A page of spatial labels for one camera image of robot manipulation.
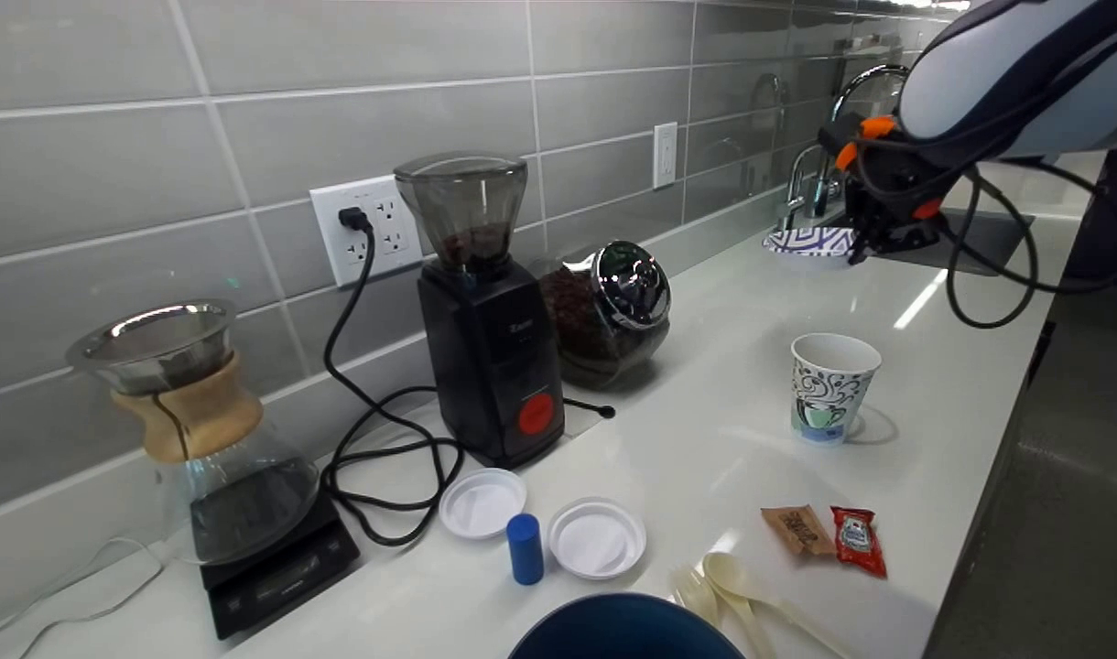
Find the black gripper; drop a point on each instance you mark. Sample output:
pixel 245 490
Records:
pixel 890 186

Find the blue patterned paper plate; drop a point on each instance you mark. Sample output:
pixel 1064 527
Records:
pixel 815 239

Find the red ketchup sachet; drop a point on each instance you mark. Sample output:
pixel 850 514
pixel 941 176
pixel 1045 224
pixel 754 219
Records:
pixel 857 541

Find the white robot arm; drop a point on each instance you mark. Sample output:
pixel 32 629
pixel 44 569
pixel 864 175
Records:
pixel 1018 74

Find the patterned paper cup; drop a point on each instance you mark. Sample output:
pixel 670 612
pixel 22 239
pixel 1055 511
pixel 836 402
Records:
pixel 836 385

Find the brown sachet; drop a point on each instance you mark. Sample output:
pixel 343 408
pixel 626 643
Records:
pixel 800 532

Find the glass jar with chrome lid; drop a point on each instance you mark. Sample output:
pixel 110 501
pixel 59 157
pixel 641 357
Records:
pixel 607 317

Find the cream plastic spoon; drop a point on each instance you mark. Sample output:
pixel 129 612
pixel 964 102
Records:
pixel 695 596
pixel 723 573

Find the black coffee grinder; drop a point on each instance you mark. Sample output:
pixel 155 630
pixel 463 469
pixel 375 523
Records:
pixel 488 353

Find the white plastic lid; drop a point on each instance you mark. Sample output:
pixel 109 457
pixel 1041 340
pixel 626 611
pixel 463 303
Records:
pixel 481 503
pixel 593 541

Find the small blue bottle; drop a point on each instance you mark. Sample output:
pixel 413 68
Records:
pixel 526 551

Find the black coffee scale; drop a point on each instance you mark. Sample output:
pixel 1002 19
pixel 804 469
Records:
pixel 275 588

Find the glass pour-over coffee carafe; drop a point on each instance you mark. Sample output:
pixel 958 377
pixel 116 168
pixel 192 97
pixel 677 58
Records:
pixel 203 414

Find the white wall switch plate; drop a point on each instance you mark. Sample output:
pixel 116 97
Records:
pixel 663 152

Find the white wall power outlet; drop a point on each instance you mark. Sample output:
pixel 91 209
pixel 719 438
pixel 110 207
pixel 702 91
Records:
pixel 393 239

